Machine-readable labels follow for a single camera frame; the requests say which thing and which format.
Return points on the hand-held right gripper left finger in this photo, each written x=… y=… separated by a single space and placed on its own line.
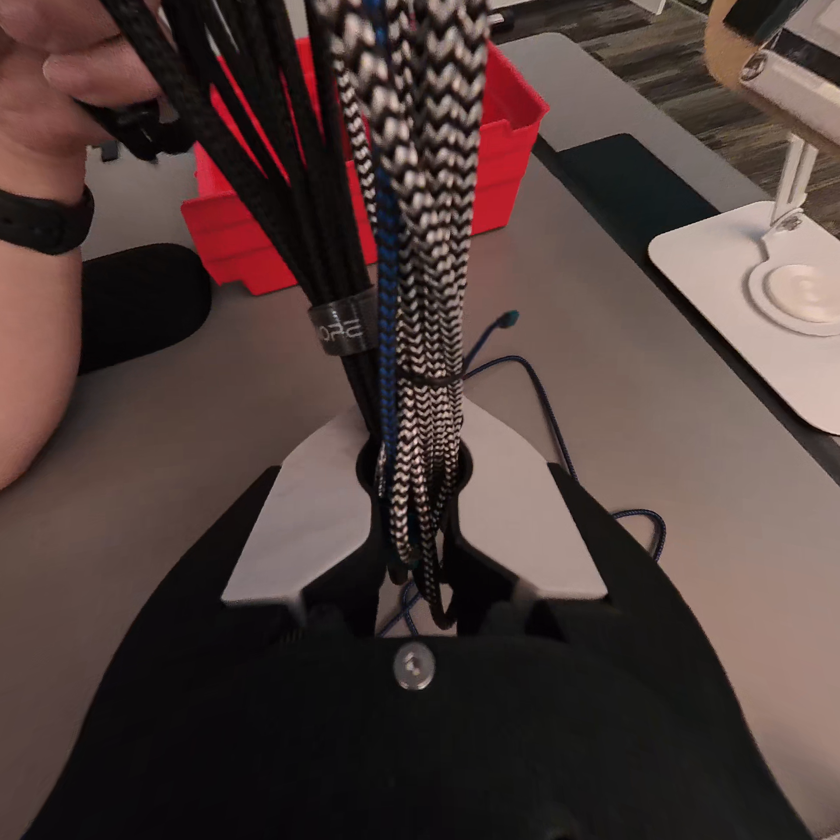
x=308 y=512

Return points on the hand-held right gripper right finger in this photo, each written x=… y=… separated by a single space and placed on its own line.
x=525 y=518

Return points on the person's left hand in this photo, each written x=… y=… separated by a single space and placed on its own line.
x=39 y=98

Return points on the person's dark clothing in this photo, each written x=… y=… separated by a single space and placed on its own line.
x=144 y=308

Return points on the instruction board stand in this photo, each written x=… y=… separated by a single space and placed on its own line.
x=709 y=275

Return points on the red plastic bin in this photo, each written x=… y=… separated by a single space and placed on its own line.
x=499 y=164

